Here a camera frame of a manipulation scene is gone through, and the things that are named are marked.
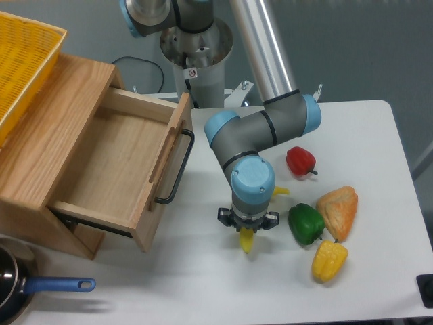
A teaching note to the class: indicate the black pan blue handle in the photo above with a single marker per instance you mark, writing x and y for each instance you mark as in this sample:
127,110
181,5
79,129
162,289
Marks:
20,280

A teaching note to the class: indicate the green bell pepper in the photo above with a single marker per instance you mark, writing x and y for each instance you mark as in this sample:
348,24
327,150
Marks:
306,223

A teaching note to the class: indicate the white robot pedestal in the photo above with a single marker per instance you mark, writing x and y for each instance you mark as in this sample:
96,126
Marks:
198,62

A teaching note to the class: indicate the yellow banana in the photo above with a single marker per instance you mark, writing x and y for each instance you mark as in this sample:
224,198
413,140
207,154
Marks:
246,235

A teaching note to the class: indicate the red bell pepper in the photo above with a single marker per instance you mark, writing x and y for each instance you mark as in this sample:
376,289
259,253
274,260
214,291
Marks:
300,162

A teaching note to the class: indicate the black object table corner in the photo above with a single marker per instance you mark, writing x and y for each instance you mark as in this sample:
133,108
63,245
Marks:
425,282

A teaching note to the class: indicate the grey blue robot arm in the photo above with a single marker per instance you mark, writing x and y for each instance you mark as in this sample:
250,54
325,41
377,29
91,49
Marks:
237,141

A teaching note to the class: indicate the yellow bell pepper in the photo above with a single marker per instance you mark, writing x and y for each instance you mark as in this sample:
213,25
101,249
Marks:
328,260

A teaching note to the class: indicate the wooden drawer cabinet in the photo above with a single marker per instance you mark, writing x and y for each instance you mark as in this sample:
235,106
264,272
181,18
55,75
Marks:
38,150

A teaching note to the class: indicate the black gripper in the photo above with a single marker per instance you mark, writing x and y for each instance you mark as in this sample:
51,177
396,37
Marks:
233,218

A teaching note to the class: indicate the yellow plastic basket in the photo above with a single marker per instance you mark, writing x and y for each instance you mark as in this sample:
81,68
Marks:
29,51

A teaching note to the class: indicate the open wooden drawer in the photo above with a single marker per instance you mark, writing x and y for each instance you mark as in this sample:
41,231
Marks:
129,154

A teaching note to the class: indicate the black drawer handle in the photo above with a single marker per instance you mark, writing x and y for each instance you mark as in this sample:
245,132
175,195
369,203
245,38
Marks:
171,196

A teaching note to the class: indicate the orange bread piece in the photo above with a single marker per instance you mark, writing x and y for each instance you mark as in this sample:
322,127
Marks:
338,209

